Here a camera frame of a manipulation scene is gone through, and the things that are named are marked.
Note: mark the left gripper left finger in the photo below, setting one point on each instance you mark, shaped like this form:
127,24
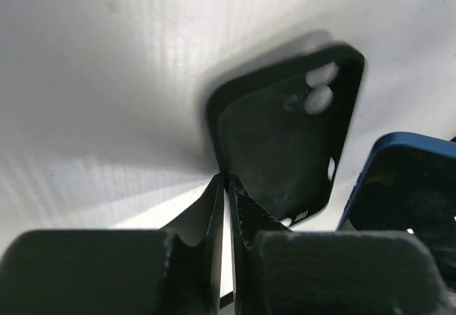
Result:
172,270

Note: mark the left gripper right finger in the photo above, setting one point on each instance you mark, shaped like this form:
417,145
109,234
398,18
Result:
278,271

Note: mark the black phone case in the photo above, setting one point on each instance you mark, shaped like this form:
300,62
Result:
280,128

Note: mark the blue smartphone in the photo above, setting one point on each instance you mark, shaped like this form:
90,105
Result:
408,185

